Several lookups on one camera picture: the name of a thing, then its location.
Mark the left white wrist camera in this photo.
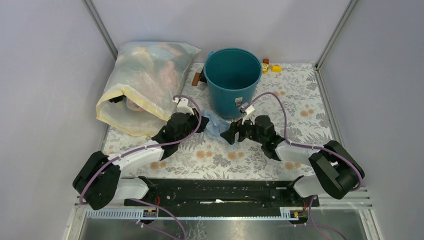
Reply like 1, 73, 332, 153
173, 97, 194, 115

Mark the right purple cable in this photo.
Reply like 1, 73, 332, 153
239, 92, 365, 192

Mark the yellow toy block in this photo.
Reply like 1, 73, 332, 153
271, 65, 282, 73

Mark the teal plastic trash bin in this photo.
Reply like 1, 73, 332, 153
203, 48, 263, 119

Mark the brown wooden block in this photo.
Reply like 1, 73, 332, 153
191, 70, 205, 86

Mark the purple cable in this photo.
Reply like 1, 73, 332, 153
239, 92, 365, 192
78, 94, 203, 205

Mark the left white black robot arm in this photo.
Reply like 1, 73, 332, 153
72, 111, 210, 210

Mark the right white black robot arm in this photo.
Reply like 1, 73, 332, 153
220, 115, 365, 206

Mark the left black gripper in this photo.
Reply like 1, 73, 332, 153
176, 108, 210, 144

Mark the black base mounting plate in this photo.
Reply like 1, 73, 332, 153
141, 176, 320, 219

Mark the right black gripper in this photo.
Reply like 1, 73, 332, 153
219, 113, 265, 145

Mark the light blue plastic trash bag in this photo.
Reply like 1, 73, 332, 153
201, 109, 230, 143

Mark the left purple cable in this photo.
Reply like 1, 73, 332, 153
78, 94, 203, 205

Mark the floral patterned table mat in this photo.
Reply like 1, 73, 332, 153
102, 62, 336, 181

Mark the large translucent stuffed bag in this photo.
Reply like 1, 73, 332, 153
95, 41, 201, 137

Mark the white slotted cable duct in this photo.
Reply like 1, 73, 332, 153
85, 207, 300, 222

